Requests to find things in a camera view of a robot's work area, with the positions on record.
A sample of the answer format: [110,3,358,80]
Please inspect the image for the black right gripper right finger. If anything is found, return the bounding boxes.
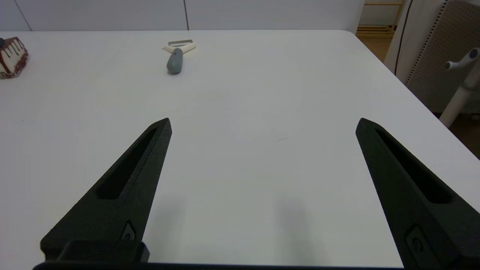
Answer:
[355,118,480,270]

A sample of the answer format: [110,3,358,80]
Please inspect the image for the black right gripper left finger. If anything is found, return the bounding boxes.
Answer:
[40,118,173,263]

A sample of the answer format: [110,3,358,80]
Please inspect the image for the grey handled white peeler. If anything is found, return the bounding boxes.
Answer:
[162,39,197,75]

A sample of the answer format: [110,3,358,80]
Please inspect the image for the white desk with perforated panel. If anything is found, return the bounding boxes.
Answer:
[384,0,480,128]

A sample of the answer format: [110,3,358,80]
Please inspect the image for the chocolate cake slice with blueberries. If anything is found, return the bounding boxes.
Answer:
[0,37,29,79]

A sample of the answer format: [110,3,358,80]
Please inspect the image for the yellow wooden rack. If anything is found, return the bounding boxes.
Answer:
[356,2,405,38]

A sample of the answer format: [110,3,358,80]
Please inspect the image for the white stand frame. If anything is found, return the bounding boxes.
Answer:
[445,48,480,72]

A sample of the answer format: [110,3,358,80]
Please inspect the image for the thin black wall cable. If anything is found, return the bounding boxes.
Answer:
[394,0,414,75]

